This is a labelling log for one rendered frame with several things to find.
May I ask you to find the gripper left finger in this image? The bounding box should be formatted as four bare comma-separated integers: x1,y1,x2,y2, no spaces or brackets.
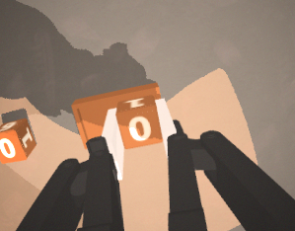
16,108,124,231

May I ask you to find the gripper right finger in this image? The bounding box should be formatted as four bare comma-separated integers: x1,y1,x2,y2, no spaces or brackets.
155,99,295,231

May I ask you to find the orange cube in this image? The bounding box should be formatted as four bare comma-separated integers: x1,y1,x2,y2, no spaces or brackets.
0,118,37,164
115,95,163,149

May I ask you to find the orange rectangular tray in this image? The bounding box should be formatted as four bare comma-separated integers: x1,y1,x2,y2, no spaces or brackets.
71,83,161,149

